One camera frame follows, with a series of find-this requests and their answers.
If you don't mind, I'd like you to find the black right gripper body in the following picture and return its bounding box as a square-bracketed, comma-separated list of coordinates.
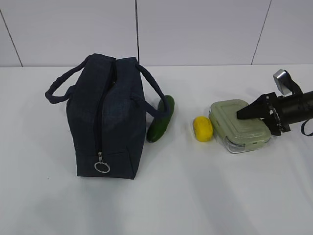
[266, 92, 291, 136]

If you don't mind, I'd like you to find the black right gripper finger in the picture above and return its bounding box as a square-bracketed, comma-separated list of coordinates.
[237, 94, 269, 120]
[261, 118, 271, 125]

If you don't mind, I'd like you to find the green lid glass container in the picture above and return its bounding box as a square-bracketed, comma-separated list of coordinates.
[209, 99, 271, 153]

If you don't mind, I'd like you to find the yellow lemon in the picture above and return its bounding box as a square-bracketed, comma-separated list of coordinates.
[193, 116, 213, 142]

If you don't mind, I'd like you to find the green cucumber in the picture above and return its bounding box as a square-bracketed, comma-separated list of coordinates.
[146, 95, 175, 142]

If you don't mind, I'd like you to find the navy blue lunch bag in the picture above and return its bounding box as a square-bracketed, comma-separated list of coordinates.
[45, 53, 170, 179]

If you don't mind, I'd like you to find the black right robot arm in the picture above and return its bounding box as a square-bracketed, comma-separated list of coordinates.
[237, 92, 313, 136]

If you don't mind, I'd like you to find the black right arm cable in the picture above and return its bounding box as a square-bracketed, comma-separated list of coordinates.
[291, 78, 313, 137]

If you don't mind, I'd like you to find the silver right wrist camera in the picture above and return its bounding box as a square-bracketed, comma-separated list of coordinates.
[273, 69, 291, 95]

